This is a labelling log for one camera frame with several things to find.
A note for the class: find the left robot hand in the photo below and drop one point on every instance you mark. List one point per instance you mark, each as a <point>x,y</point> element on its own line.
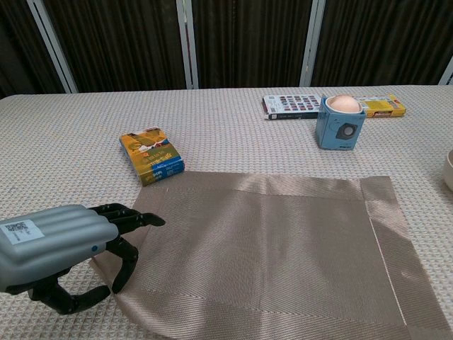
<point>53,241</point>

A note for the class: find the orange and blue snack box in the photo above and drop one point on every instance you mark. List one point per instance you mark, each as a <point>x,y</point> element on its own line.
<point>152,159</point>

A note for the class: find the brown woven placemat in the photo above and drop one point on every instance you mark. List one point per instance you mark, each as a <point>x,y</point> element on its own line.
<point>283,265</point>

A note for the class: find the light brown bowl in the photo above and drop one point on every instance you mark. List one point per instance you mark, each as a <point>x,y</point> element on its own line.
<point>450,170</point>

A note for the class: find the yellow flat box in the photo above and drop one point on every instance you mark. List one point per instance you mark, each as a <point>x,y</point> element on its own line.
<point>384,106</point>

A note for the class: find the beige woven tablecloth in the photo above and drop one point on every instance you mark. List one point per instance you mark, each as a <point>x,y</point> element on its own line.
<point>53,159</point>

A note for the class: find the dark brown curtain panel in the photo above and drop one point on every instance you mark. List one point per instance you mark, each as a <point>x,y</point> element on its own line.
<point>382,39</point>
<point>120,42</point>
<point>17,46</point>
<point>247,42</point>

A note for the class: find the white box with colour swatches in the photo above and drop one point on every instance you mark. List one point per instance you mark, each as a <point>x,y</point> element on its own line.
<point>290,106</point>

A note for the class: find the blue cube egg holder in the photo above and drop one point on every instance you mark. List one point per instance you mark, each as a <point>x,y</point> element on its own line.
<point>336,134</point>

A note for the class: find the peach round ball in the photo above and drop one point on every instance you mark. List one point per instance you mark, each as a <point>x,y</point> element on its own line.
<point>343,104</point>

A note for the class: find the silver partition post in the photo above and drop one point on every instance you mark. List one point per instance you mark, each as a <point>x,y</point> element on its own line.
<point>312,42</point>
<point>447,72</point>
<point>53,46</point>
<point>187,46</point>

